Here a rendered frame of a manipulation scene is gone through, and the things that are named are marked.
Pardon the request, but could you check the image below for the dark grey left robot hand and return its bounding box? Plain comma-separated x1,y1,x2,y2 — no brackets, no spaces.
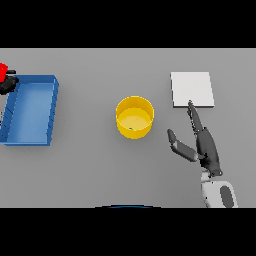
0,69,20,96

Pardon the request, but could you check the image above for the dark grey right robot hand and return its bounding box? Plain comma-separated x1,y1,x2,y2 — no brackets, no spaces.
166,99,224,178

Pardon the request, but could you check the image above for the red beaker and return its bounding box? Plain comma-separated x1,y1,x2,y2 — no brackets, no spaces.
0,62,9,83

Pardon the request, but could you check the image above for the pale square measuring scale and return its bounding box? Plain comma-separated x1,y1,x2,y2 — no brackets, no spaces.
170,71,216,109

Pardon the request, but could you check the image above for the yellow bowl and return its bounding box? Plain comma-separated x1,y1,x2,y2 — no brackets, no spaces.
115,95,155,140

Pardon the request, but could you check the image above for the blue tray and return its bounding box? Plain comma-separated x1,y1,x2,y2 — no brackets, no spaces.
0,74,60,147

